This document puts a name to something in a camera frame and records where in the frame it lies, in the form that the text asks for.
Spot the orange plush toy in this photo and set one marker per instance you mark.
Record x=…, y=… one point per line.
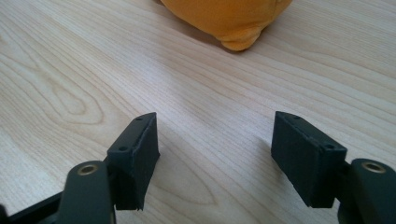
x=230, y=18

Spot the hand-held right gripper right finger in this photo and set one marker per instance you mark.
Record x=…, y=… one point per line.
x=306, y=161

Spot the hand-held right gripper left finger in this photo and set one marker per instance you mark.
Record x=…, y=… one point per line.
x=134, y=161

